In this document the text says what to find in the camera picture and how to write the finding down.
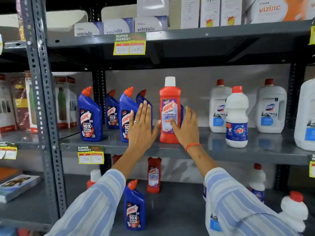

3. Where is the person's right forearm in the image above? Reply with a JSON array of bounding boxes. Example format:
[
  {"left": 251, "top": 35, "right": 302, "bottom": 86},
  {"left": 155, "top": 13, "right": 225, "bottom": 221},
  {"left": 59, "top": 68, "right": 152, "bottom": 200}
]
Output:
[{"left": 186, "top": 144, "right": 299, "bottom": 236}]

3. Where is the person's left hand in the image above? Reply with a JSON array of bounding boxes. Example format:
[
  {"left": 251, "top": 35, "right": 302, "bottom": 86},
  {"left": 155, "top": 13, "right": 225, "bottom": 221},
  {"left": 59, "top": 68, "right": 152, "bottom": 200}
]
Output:
[{"left": 128, "top": 100, "right": 162, "bottom": 154}]

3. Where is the person's right hand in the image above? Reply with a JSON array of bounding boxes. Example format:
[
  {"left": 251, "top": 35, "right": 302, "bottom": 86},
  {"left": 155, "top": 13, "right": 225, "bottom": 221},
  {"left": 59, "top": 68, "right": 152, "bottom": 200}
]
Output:
[{"left": 170, "top": 106, "right": 201, "bottom": 149}]

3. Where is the plain white box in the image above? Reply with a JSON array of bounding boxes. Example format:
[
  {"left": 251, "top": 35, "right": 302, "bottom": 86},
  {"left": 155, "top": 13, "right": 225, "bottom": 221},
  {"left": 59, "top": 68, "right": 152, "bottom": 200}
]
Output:
[{"left": 137, "top": 0, "right": 170, "bottom": 18}]

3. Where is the white purple flat box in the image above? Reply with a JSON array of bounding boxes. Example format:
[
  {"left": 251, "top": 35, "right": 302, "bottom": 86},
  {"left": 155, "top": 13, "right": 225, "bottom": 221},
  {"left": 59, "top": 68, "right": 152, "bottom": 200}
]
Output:
[
  {"left": 103, "top": 18, "right": 135, "bottom": 35},
  {"left": 134, "top": 16, "right": 169, "bottom": 32},
  {"left": 74, "top": 21, "right": 104, "bottom": 37}
]

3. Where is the orange flat book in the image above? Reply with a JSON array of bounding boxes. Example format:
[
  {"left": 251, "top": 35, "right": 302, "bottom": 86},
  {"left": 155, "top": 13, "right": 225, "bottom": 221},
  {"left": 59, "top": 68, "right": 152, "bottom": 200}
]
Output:
[{"left": 0, "top": 167, "right": 22, "bottom": 182}]

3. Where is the tall white box orange print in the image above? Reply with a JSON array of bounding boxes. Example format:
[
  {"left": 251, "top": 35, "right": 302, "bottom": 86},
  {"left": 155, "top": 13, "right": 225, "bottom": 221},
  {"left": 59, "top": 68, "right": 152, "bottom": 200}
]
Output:
[
  {"left": 220, "top": 0, "right": 243, "bottom": 26},
  {"left": 199, "top": 0, "right": 221, "bottom": 28}
]

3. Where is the large white jug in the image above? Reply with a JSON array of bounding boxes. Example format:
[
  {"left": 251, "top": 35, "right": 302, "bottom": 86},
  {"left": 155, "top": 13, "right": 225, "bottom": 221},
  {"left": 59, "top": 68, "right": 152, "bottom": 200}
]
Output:
[{"left": 294, "top": 78, "right": 315, "bottom": 152}]

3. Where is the person's left forearm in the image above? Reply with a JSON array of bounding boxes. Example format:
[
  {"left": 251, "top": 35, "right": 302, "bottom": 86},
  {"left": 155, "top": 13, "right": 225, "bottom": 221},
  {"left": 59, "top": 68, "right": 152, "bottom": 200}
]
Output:
[{"left": 45, "top": 146, "right": 148, "bottom": 236}]

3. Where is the large white orange box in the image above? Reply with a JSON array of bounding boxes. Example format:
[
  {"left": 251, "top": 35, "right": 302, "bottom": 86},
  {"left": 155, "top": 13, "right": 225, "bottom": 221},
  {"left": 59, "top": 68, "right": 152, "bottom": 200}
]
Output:
[
  {"left": 306, "top": 0, "right": 315, "bottom": 20},
  {"left": 242, "top": 0, "right": 308, "bottom": 24}
]

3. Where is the white bottle blue red label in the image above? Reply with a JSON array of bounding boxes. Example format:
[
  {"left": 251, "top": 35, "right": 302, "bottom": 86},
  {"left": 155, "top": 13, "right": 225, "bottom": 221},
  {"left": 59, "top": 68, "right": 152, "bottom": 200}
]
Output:
[
  {"left": 279, "top": 191, "right": 309, "bottom": 233},
  {"left": 225, "top": 86, "right": 249, "bottom": 148},
  {"left": 248, "top": 163, "right": 267, "bottom": 203}
]

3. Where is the grey metal side shelf rack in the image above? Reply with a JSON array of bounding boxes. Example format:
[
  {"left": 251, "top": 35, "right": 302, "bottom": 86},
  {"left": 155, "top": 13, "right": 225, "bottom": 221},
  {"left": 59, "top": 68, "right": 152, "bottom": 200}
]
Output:
[{"left": 0, "top": 40, "right": 82, "bottom": 236}]

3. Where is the stack of magazines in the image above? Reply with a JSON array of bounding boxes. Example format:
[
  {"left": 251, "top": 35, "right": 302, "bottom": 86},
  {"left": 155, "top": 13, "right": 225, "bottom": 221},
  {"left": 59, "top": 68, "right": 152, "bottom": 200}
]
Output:
[{"left": 0, "top": 174, "right": 41, "bottom": 203}]

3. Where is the orange wrist band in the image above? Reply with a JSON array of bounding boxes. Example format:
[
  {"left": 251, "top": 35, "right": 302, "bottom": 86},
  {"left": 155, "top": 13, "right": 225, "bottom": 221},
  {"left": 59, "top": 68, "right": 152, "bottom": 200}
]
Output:
[{"left": 185, "top": 143, "right": 202, "bottom": 153}]

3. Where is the tall red cleaner bottle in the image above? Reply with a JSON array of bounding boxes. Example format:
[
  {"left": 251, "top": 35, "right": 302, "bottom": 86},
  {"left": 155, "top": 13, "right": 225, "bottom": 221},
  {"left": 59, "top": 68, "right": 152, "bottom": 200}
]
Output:
[{"left": 159, "top": 77, "right": 182, "bottom": 144}]

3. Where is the boxed green flask red trim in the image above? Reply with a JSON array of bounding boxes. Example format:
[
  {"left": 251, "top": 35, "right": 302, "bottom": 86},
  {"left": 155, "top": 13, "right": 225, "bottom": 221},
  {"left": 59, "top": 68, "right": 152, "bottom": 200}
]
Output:
[{"left": 54, "top": 76, "right": 78, "bottom": 129}]

